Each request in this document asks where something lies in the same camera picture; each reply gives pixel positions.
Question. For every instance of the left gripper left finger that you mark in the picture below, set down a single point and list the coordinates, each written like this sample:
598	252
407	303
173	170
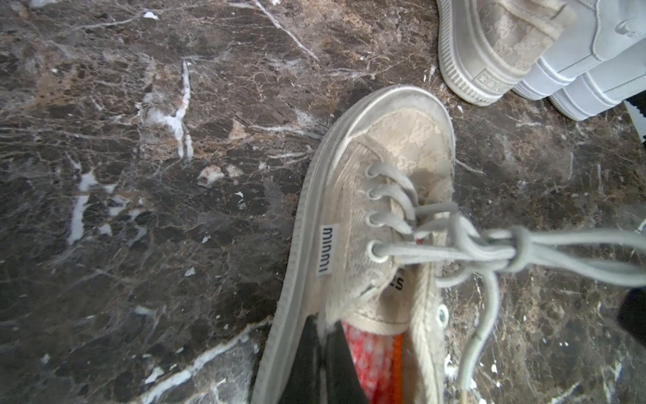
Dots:
303	385

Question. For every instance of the white sneaker outer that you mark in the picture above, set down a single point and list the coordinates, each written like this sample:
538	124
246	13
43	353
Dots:
603	87

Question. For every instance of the beige lace sneaker one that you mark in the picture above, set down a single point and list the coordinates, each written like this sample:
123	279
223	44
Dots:
378	237
486	47

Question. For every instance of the red orange insole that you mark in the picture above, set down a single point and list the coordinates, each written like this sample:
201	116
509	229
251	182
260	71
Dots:
378	362

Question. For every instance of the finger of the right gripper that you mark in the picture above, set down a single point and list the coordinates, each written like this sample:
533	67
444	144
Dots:
632	315

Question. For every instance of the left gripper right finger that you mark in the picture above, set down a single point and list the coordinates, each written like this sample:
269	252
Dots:
341	379

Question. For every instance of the white sneaker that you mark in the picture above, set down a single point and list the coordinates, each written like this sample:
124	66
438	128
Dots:
603	87
602	30

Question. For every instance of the white sneaker inner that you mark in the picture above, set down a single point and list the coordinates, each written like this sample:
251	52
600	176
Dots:
602	30

